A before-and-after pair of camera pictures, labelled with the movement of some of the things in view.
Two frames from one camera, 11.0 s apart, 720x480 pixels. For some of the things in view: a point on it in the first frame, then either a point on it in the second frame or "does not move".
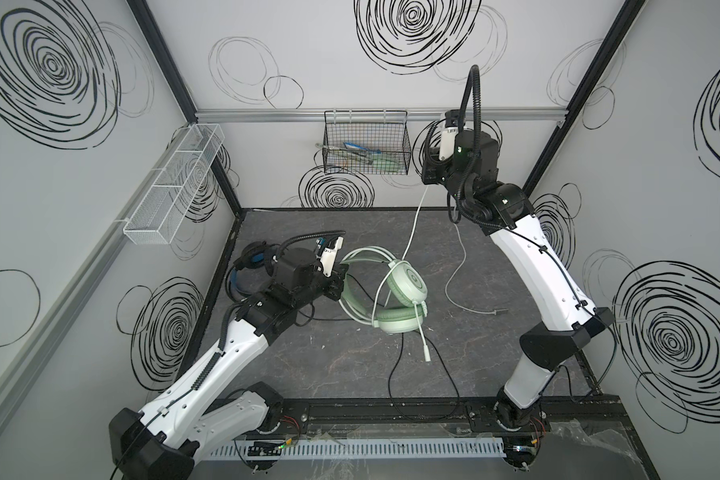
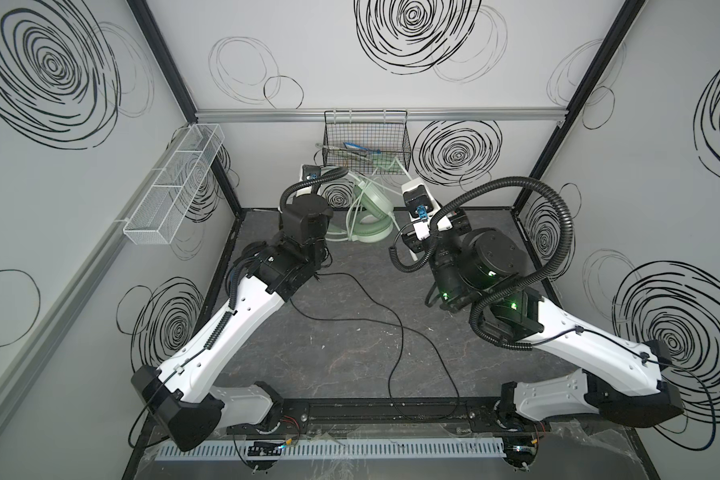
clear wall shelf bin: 154,219 does not move
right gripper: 435,171 to 413,241
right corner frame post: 625,17 does not move
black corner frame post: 147,21 does not move
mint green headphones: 408,294 to 371,219
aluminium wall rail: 374,114 does not move
